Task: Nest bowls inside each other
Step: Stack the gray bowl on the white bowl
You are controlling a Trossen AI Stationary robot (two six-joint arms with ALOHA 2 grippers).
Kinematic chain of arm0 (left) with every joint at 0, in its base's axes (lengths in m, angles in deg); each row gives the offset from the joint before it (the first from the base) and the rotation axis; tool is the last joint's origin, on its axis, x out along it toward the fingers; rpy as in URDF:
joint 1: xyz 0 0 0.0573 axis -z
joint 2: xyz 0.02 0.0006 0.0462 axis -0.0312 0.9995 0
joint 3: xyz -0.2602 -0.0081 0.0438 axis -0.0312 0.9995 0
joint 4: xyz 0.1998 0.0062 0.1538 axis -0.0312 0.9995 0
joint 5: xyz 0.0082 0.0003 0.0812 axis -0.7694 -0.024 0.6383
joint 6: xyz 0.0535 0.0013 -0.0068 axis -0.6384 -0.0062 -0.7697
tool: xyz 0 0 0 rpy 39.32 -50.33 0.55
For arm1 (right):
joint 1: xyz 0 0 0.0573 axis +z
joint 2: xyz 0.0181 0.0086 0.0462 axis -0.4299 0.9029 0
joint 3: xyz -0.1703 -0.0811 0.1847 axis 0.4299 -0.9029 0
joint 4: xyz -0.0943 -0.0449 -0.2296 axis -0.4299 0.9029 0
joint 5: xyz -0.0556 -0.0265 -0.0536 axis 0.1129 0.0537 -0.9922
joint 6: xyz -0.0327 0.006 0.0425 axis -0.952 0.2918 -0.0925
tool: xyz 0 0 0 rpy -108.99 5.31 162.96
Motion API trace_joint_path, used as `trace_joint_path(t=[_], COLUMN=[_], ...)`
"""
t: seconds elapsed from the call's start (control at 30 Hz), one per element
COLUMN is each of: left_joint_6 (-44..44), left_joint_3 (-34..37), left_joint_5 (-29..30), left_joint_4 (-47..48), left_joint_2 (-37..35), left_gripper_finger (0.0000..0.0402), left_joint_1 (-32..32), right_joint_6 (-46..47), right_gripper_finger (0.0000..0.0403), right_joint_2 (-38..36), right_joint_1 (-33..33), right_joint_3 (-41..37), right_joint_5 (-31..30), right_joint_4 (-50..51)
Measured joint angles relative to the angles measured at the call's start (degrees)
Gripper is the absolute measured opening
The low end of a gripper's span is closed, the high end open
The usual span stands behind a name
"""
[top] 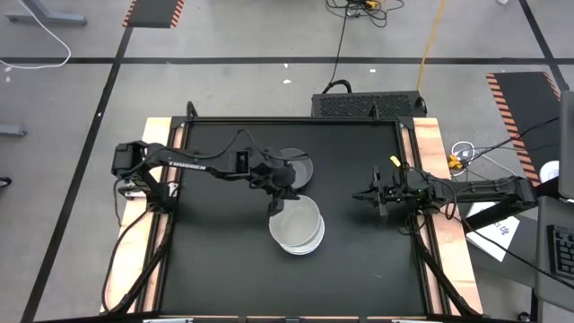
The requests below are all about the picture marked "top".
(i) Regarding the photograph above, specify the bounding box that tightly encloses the wooden side plank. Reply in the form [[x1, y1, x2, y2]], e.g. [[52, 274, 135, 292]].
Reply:
[[101, 117, 180, 313], [405, 117, 484, 315]]

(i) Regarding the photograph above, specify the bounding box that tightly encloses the white bowl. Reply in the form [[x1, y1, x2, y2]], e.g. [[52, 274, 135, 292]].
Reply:
[[278, 214, 326, 257], [267, 194, 321, 249]]

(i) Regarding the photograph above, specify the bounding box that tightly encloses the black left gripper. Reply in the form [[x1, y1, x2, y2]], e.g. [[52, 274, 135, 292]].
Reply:
[[248, 159, 300, 217]]

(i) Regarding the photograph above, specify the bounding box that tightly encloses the yellow hanging cable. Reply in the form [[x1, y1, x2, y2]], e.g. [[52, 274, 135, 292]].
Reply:
[[415, 0, 448, 91]]

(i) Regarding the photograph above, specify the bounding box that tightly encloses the light grey bowl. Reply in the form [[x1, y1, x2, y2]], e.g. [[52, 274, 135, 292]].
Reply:
[[280, 147, 314, 189]]

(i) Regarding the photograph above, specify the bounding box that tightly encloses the striped black floor mat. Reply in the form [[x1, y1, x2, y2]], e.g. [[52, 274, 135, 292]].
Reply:
[[485, 71, 562, 188], [122, 0, 186, 30]]

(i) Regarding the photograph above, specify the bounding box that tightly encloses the grey desk foot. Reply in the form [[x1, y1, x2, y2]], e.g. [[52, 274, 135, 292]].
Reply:
[[0, 124, 29, 137]]

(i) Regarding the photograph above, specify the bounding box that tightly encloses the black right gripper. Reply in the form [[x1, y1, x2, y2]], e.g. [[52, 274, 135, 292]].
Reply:
[[352, 164, 427, 219]]

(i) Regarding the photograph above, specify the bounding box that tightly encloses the white paper cup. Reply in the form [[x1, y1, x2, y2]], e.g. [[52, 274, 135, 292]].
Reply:
[[539, 160, 561, 184]]

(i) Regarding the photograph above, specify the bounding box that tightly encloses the black power cable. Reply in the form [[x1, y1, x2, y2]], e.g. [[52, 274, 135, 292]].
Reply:
[[321, 8, 360, 95]]

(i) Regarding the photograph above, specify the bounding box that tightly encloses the black cable tangle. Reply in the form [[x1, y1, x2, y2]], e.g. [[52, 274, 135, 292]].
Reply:
[[326, 0, 405, 29]]

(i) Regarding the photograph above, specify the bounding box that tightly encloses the white paper sheet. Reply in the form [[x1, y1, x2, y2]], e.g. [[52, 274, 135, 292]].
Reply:
[[465, 200, 521, 264]]

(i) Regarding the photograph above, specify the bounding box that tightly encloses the white floor cable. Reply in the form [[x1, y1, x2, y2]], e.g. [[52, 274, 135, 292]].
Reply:
[[0, 0, 73, 71]]

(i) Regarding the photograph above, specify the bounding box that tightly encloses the black perforated computer case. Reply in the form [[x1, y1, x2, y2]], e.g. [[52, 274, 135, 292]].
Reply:
[[310, 90, 428, 119]]

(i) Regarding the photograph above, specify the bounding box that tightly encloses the black keyboard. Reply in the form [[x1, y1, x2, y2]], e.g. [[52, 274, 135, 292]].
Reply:
[[545, 223, 574, 280]]

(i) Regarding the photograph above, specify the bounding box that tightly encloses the grey desk leg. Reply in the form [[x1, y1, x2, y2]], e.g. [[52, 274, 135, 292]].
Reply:
[[5, 0, 89, 27]]

